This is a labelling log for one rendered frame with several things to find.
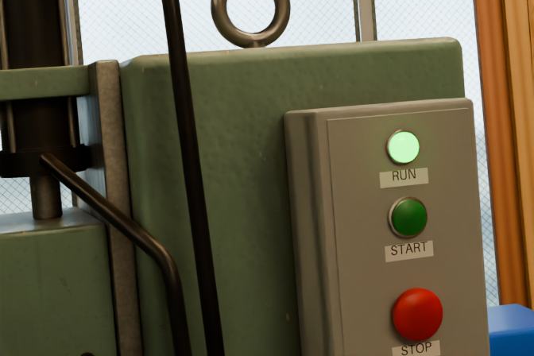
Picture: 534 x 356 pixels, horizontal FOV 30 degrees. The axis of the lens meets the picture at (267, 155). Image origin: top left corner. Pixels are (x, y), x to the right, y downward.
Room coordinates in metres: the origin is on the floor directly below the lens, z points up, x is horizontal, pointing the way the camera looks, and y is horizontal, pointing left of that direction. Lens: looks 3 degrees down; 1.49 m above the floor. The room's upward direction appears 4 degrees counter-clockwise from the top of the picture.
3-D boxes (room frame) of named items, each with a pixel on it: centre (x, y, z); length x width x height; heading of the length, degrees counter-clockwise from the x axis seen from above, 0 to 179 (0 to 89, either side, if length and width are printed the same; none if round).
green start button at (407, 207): (0.56, -0.08, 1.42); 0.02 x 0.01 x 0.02; 107
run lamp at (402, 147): (0.56, -0.08, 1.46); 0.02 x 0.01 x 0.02; 107
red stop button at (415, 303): (0.56, -0.08, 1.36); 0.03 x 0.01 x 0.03; 107
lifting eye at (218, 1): (0.72, 0.00, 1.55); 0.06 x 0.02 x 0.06; 107
